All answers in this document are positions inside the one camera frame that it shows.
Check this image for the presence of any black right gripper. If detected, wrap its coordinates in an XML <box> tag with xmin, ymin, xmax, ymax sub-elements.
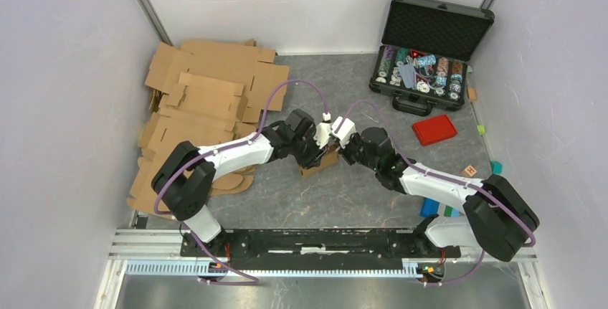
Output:
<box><xmin>333</xmin><ymin>133</ymin><xmax>379</xmax><ymax>173</ymax></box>

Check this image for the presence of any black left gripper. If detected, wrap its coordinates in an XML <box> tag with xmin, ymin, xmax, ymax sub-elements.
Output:
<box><xmin>290</xmin><ymin>128</ymin><xmax>329</xmax><ymax>171</ymax></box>

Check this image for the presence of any brown cardboard box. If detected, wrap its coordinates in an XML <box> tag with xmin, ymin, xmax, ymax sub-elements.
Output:
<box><xmin>299</xmin><ymin>147</ymin><xmax>339</xmax><ymax>177</ymax></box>

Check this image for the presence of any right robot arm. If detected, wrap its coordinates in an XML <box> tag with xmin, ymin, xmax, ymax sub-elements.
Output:
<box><xmin>331</xmin><ymin>126</ymin><xmax>540</xmax><ymax>262</ymax></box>

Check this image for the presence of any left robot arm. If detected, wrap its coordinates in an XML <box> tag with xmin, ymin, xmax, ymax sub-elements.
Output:
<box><xmin>151</xmin><ymin>109</ymin><xmax>331</xmax><ymax>257</ymax></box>

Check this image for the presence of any red flat box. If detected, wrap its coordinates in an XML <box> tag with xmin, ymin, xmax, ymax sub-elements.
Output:
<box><xmin>412</xmin><ymin>114</ymin><xmax>458</xmax><ymax>146</ymax></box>

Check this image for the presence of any blue block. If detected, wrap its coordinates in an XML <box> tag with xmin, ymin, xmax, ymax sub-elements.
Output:
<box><xmin>420</xmin><ymin>198</ymin><xmax>461</xmax><ymax>218</ymax></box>

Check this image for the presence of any wooden letter cube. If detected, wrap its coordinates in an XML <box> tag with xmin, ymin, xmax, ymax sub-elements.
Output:
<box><xmin>460</xmin><ymin>165</ymin><xmax>478</xmax><ymax>178</ymax></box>

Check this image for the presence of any black poker chip case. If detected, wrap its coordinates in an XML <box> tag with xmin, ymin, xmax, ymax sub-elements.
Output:
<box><xmin>369</xmin><ymin>0</ymin><xmax>495</xmax><ymax>116</ymax></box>

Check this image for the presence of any small orange wooden block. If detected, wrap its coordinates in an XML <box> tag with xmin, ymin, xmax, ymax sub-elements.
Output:
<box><xmin>467</xmin><ymin>87</ymin><xmax>478</xmax><ymax>102</ymax></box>

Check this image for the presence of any stack of flat cardboard boxes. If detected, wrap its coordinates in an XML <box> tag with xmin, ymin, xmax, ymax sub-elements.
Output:
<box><xmin>127</xmin><ymin>39</ymin><xmax>290</xmax><ymax>214</ymax></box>

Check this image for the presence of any teal cube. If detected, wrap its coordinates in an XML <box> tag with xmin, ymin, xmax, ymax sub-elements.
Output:
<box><xmin>490</xmin><ymin>161</ymin><xmax>503</xmax><ymax>174</ymax></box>

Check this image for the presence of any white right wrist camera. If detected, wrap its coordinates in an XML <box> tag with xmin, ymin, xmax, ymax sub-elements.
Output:
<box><xmin>330</xmin><ymin>116</ymin><xmax>356</xmax><ymax>148</ymax></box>

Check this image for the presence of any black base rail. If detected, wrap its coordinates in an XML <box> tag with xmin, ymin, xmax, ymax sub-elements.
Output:
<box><xmin>207</xmin><ymin>228</ymin><xmax>461</xmax><ymax>271</ymax></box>

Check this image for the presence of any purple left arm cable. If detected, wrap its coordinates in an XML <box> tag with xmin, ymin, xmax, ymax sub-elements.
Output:
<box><xmin>153</xmin><ymin>79</ymin><xmax>331</xmax><ymax>286</ymax></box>

